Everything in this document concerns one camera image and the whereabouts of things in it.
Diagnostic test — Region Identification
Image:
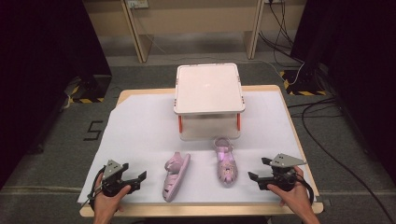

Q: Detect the person's left hand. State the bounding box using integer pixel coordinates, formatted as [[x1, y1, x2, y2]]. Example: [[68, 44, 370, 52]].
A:
[[92, 173, 132, 220]]

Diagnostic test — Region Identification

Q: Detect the black curtain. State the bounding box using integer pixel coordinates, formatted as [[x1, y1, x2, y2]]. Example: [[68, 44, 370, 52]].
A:
[[290, 0, 396, 175], [0, 0, 112, 188]]

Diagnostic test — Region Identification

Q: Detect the light wooden table edge strip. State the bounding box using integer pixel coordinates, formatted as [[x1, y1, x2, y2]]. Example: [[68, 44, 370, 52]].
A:
[[78, 84, 325, 218]]

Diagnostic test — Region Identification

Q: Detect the bundle of black cables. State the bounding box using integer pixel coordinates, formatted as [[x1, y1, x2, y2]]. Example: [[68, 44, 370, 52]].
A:
[[258, 0, 306, 68]]

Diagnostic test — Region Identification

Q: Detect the beige wooden desk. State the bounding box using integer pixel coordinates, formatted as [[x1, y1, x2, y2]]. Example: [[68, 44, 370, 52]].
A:
[[82, 0, 307, 64]]

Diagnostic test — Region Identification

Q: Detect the pink sandal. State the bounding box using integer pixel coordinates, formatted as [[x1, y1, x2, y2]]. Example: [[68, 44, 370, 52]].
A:
[[213, 136, 239, 189], [162, 151, 191, 203]]

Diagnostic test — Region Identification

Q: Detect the white table sheet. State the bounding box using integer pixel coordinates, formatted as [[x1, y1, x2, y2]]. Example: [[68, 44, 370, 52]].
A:
[[77, 91, 317, 204]]

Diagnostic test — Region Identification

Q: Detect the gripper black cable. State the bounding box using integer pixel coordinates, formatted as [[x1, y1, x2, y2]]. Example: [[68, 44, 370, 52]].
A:
[[295, 173, 316, 206], [87, 166, 107, 210]]

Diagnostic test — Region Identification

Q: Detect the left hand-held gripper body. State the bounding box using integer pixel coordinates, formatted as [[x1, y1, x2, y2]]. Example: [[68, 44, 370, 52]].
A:
[[90, 159, 141, 198]]

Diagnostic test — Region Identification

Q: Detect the long black floor cable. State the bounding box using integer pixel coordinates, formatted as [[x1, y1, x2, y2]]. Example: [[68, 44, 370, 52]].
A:
[[288, 97, 396, 223]]

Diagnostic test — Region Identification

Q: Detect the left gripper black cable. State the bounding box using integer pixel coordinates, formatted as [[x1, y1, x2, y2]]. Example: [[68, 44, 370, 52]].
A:
[[87, 166, 107, 210]]

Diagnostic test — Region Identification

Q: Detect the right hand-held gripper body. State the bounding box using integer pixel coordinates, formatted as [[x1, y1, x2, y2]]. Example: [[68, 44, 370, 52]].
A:
[[257, 152, 308, 192]]

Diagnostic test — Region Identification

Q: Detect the person's right hand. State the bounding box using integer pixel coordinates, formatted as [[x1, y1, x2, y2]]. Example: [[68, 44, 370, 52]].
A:
[[266, 165, 316, 218]]

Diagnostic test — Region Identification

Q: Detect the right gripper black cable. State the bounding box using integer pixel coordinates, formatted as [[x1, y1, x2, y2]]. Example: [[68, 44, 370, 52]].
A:
[[295, 173, 316, 206]]

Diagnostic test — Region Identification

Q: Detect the white power strip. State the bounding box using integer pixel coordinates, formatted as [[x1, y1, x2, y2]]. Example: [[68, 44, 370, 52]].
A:
[[126, 0, 149, 9]]

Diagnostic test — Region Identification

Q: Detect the white shoe rack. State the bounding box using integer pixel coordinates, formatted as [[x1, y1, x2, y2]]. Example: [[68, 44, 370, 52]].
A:
[[173, 63, 247, 142]]

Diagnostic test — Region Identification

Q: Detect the black yellow striped stand base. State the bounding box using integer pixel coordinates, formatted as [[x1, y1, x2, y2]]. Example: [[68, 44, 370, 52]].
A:
[[65, 74, 112, 105], [278, 68, 328, 97]]

